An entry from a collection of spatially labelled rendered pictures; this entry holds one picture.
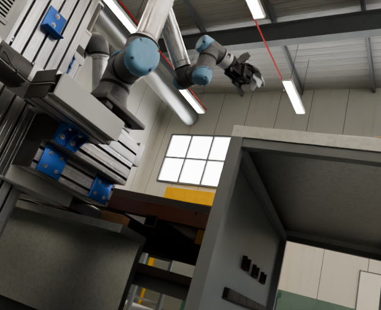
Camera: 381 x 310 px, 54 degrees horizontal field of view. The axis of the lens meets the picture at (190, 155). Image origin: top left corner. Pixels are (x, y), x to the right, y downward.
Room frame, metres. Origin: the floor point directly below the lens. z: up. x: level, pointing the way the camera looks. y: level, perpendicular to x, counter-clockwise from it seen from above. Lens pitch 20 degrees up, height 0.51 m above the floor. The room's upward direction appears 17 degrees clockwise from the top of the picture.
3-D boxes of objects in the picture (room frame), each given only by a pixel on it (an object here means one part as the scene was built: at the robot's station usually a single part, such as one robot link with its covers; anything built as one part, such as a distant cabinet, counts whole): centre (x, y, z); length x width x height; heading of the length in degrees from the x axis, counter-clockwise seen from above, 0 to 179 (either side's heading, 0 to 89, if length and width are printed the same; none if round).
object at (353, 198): (1.53, -0.66, 1.03); 1.30 x 0.60 x 0.04; 154
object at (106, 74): (1.24, 0.34, 1.20); 0.13 x 0.12 x 0.14; 30
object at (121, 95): (1.25, 0.34, 1.09); 0.15 x 0.15 x 0.10
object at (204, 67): (1.28, 0.06, 1.33); 0.11 x 0.08 x 0.11; 30
